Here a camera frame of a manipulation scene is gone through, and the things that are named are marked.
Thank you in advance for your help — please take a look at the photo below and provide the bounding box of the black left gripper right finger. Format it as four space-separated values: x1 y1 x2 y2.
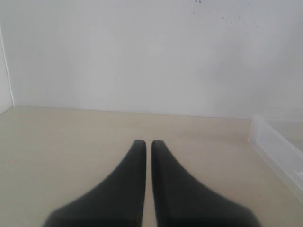
151 140 260 227

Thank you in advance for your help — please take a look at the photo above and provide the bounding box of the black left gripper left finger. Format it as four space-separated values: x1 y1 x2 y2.
44 140 146 227

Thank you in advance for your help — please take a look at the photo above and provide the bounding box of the clear plastic container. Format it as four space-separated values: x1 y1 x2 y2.
248 109 303 201

